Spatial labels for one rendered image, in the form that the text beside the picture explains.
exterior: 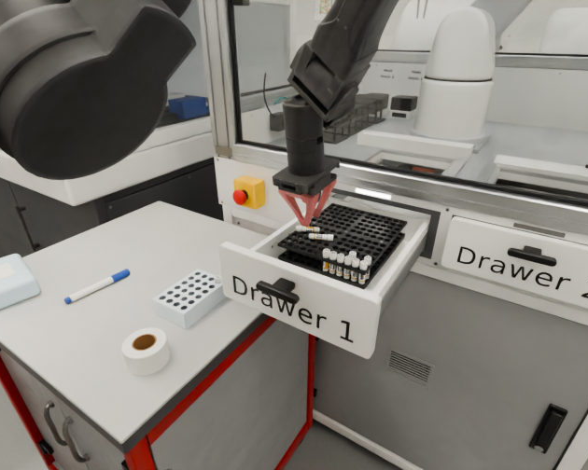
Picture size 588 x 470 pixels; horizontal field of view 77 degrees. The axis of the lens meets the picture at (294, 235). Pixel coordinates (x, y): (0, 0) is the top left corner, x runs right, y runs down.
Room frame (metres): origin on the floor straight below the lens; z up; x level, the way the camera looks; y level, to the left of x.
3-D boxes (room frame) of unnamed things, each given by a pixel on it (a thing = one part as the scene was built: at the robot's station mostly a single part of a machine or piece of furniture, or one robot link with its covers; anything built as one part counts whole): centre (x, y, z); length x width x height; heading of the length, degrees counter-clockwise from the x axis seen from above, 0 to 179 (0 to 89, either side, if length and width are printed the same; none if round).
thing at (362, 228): (0.65, -0.10, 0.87); 0.22 x 0.18 x 0.06; 147
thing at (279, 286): (0.46, 0.02, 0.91); 0.07 x 0.04 x 0.01; 57
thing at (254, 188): (0.92, 0.12, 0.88); 0.07 x 0.05 x 0.07; 57
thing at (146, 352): (0.45, 0.25, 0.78); 0.07 x 0.07 x 0.04
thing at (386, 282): (0.66, -0.11, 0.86); 0.40 x 0.26 x 0.06; 147
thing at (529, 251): (0.56, -0.42, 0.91); 0.07 x 0.04 x 0.01; 57
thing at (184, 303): (0.60, 0.20, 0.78); 0.12 x 0.08 x 0.04; 149
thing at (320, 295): (0.48, 0.00, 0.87); 0.29 x 0.02 x 0.11; 57
